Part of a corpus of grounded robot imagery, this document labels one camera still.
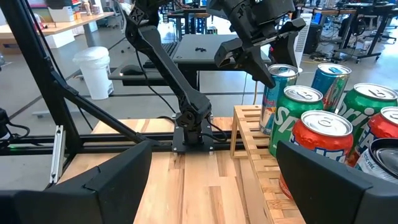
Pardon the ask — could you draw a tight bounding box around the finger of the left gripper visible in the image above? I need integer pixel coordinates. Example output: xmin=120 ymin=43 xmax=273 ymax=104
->
xmin=238 ymin=45 xmax=277 ymax=90
xmin=269 ymin=17 xmax=307 ymax=68

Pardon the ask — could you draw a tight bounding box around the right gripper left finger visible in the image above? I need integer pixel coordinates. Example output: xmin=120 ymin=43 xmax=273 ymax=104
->
xmin=0 ymin=139 xmax=153 ymax=224

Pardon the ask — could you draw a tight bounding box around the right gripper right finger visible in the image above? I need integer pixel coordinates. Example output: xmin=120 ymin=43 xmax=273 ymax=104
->
xmin=275 ymin=139 xmax=398 ymax=224

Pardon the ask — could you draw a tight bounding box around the slim blue silver can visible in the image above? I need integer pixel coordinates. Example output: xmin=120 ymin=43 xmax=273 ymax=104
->
xmin=259 ymin=63 xmax=300 ymax=136
xmin=310 ymin=63 xmax=352 ymax=113

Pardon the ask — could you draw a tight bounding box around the tall silver Celsius can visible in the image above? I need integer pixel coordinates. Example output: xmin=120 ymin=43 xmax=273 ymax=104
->
xmin=354 ymin=138 xmax=398 ymax=184

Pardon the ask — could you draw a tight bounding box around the green Sprite can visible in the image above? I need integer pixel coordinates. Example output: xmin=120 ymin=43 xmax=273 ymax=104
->
xmin=269 ymin=85 xmax=324 ymax=158
xmin=337 ymin=83 xmax=398 ymax=156

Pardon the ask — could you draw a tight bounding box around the red soda can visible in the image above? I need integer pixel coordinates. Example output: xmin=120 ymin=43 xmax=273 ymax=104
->
xmin=279 ymin=110 xmax=362 ymax=200

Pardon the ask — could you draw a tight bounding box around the orange Fanta can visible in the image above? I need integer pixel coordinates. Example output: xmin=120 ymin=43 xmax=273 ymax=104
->
xmin=346 ymin=106 xmax=398 ymax=167

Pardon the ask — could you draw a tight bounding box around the wooden slatted shelf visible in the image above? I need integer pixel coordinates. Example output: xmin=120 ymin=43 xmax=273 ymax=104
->
xmin=229 ymin=105 xmax=307 ymax=224

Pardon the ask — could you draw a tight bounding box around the white tower fan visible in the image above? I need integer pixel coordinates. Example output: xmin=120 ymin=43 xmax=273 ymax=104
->
xmin=294 ymin=12 xmax=313 ymax=68

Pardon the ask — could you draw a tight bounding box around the black desk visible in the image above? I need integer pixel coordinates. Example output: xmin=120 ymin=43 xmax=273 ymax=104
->
xmin=108 ymin=33 xmax=272 ymax=91

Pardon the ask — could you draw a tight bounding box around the black keyboard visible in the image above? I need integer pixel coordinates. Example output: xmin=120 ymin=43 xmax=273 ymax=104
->
xmin=143 ymin=42 xmax=180 ymax=68

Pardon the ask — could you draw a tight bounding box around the black background workbench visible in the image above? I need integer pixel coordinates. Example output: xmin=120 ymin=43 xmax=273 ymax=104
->
xmin=298 ymin=0 xmax=398 ymax=65

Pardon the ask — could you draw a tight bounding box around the black computer mouse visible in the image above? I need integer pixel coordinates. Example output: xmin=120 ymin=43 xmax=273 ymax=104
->
xmin=120 ymin=64 xmax=144 ymax=76

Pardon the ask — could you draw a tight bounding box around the white trash bin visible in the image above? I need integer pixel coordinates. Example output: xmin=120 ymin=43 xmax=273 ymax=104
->
xmin=72 ymin=46 xmax=115 ymax=101

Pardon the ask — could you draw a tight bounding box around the light wooden table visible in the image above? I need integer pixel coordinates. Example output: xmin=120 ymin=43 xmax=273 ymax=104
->
xmin=0 ymin=11 xmax=116 ymax=55

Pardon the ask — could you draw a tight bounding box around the white box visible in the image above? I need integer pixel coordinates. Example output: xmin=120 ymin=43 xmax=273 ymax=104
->
xmin=48 ymin=5 xmax=75 ymax=23

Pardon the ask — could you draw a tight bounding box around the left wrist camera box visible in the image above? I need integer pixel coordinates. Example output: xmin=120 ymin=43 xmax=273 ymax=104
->
xmin=214 ymin=37 xmax=245 ymax=68

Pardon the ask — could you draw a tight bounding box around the silver aluminium bracket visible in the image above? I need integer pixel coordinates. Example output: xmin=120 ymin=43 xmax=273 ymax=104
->
xmin=49 ymin=124 xmax=67 ymax=184

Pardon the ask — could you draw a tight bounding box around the black aluminium table frame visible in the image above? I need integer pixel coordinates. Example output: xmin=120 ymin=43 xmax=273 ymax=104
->
xmin=0 ymin=0 xmax=237 ymax=156

